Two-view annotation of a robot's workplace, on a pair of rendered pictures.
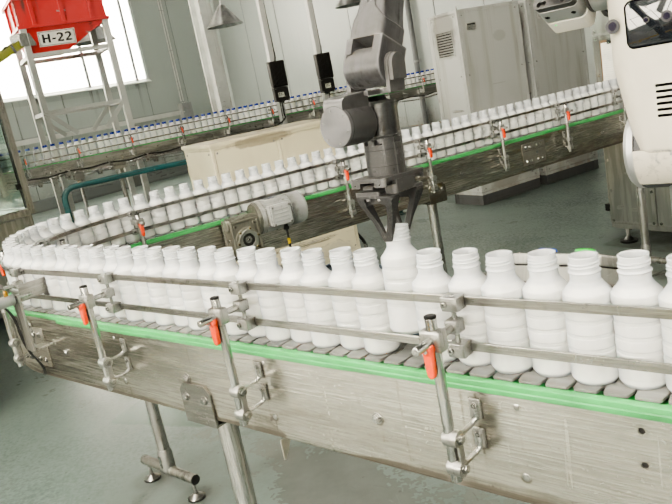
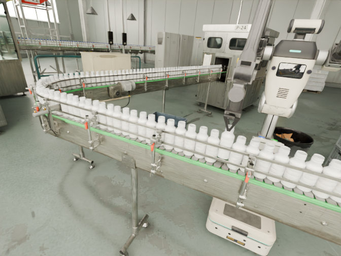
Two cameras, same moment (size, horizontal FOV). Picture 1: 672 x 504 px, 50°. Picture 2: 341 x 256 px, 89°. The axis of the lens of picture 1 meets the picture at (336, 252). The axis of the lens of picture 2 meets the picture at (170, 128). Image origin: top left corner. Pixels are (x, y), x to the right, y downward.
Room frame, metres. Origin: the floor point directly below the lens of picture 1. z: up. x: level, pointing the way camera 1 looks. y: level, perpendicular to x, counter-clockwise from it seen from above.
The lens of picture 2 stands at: (0.47, 0.42, 1.52)
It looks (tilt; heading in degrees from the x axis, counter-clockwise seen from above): 26 degrees down; 340
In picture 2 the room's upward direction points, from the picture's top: 5 degrees clockwise
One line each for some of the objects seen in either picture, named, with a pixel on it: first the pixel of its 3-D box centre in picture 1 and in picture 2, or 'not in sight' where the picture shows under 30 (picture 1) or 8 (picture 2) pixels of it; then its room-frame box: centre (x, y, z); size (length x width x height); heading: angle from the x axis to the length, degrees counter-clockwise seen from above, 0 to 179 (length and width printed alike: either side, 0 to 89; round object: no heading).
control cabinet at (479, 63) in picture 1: (484, 103); (166, 60); (7.36, -1.77, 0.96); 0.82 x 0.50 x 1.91; 119
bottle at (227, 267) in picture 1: (232, 290); (151, 128); (1.33, 0.21, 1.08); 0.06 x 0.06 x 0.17
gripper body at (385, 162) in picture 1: (385, 161); (235, 105); (1.06, -0.10, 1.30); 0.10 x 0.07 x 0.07; 137
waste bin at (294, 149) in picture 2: not in sight; (282, 156); (1.76, -1.64, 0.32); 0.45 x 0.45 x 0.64
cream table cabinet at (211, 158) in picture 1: (274, 204); (108, 76); (5.72, 0.41, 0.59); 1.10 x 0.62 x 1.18; 119
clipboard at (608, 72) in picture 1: (615, 63); (206, 60); (4.63, -1.97, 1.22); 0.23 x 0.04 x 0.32; 29
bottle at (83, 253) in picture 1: (94, 279); (84, 109); (1.69, 0.58, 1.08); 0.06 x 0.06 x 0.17
